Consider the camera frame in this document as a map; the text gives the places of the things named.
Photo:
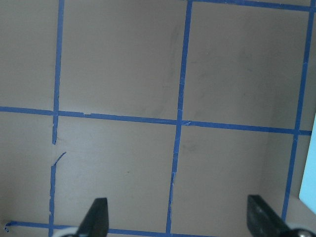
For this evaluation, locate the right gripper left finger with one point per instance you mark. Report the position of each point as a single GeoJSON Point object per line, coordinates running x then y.
{"type": "Point", "coordinates": [96, 221]}

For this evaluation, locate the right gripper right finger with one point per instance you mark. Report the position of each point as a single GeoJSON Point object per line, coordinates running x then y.
{"type": "Point", "coordinates": [262, 221]}

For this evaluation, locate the turquoise plastic bin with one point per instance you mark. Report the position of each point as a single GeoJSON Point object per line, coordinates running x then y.
{"type": "Point", "coordinates": [307, 193]}

